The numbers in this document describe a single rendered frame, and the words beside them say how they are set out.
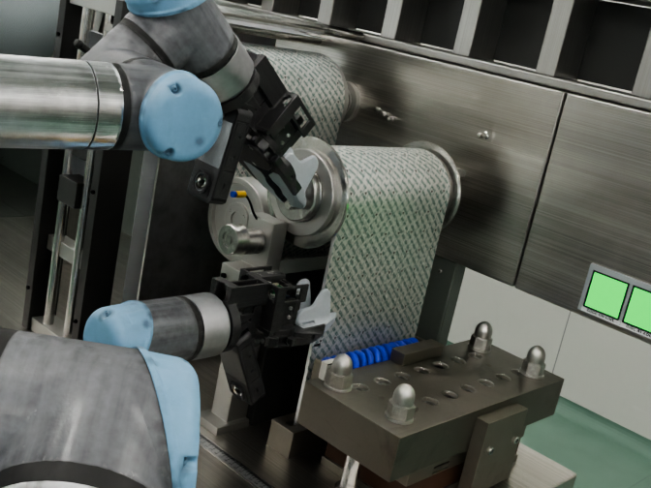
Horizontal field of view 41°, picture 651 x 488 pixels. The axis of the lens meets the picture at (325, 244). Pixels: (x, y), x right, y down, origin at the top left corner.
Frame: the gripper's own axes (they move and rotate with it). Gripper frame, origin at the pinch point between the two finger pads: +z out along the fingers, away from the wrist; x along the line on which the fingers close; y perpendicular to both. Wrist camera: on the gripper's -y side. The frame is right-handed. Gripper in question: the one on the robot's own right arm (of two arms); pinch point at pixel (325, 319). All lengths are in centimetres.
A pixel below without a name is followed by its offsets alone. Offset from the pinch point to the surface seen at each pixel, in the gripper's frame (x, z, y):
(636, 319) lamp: -29.1, 29.7, 7.9
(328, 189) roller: 1.3, -3.1, 17.8
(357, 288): -0.2, 5.2, 4.0
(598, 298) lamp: -23.1, 29.7, 8.5
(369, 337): -0.3, 10.3, -4.2
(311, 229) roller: 2.8, -3.1, 11.8
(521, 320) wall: 105, 263, -79
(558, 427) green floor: 67, 246, -109
